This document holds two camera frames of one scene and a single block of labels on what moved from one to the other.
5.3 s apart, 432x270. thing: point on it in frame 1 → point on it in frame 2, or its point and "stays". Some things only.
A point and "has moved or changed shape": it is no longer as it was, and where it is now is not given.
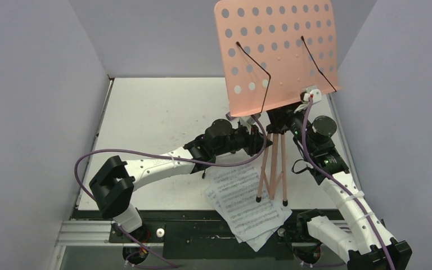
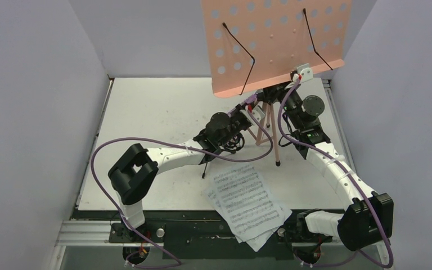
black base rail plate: [196, 234] stays
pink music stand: [273, 54] has moved or changed shape
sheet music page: [238, 188] stays
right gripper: [286, 114] → [273, 91]
